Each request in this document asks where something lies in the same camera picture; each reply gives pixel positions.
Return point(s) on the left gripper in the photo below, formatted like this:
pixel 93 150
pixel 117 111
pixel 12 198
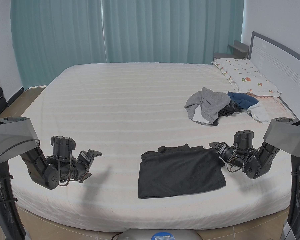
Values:
pixel 86 159

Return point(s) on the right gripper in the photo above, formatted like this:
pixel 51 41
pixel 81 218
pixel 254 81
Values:
pixel 225 151

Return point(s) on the black T-shirt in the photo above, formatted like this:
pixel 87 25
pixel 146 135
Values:
pixel 180 174

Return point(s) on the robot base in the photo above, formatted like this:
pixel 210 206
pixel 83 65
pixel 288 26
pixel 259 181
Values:
pixel 140 235

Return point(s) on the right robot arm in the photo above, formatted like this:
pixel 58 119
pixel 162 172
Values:
pixel 285 139

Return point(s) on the pile of clothes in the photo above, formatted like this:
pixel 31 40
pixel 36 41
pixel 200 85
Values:
pixel 210 104

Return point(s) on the bed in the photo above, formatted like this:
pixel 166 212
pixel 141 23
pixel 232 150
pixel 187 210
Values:
pixel 130 101

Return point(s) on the white printed pillow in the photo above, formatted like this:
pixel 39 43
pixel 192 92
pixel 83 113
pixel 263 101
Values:
pixel 245 75

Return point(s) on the grey bedside table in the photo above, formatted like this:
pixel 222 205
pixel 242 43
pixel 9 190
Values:
pixel 235 49

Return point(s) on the blue-green curtain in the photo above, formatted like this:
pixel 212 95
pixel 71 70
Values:
pixel 172 24
pixel 60 34

